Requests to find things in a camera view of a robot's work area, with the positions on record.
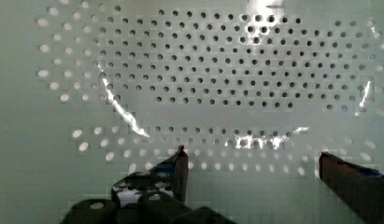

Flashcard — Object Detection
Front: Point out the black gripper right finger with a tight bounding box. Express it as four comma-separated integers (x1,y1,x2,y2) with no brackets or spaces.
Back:
319,152,384,224

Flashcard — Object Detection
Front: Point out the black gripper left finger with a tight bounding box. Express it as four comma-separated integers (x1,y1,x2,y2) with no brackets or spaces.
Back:
111,145,189,208

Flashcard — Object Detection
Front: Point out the green plastic strainer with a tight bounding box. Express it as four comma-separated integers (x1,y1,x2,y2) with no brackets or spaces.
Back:
0,0,384,224

